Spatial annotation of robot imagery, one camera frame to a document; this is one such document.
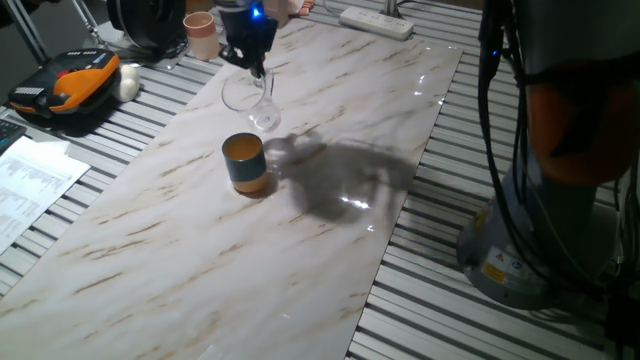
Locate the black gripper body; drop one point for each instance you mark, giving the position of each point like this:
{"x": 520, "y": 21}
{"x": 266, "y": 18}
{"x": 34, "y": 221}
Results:
{"x": 250, "y": 35}

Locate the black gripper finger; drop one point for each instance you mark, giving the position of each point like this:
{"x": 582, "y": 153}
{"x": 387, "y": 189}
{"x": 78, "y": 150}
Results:
{"x": 258, "y": 70}
{"x": 234, "y": 56}

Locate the clear glass mug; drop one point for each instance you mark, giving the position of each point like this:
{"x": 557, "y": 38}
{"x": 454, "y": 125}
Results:
{"x": 262, "y": 115}

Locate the pink and beige cup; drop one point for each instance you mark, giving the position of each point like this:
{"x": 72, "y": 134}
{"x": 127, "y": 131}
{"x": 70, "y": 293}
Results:
{"x": 200, "y": 40}

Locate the teal and tan cup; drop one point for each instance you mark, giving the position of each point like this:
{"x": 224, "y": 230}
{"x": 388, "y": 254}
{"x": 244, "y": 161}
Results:
{"x": 245, "y": 167}

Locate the cardboard box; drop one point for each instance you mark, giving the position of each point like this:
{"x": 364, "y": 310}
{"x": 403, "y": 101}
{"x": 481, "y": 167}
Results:
{"x": 281, "y": 12}

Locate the brown box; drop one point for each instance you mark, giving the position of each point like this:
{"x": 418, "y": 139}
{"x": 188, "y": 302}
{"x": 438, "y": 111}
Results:
{"x": 200, "y": 5}

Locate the large black round device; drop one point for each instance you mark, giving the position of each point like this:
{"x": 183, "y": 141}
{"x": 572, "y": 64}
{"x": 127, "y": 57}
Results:
{"x": 150, "y": 22}

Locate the white round ball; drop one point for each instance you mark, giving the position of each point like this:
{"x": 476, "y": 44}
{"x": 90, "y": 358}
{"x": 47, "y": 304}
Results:
{"x": 127, "y": 82}

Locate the white power strip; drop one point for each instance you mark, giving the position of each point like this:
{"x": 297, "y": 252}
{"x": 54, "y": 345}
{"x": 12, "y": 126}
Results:
{"x": 377, "y": 22}

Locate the grey metal stand rod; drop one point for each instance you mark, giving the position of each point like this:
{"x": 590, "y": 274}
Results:
{"x": 87, "y": 24}

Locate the orange and black teach pendant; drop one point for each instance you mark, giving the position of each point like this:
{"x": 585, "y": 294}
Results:
{"x": 75, "y": 82}

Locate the white marble pattern board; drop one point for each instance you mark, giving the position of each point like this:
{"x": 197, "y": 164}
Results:
{"x": 225, "y": 250}

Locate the black keyboard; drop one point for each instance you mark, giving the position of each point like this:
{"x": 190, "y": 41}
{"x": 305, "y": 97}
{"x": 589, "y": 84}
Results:
{"x": 9, "y": 135}

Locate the white printed paper sheet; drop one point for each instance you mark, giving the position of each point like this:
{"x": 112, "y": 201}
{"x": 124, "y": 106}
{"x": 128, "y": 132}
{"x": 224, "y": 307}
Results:
{"x": 30, "y": 185}

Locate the metal post base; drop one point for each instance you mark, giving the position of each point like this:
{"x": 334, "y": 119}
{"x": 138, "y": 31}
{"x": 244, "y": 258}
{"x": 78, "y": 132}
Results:
{"x": 391, "y": 7}

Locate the aluminium frame leg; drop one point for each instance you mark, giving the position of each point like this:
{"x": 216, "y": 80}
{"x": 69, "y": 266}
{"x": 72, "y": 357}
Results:
{"x": 27, "y": 32}

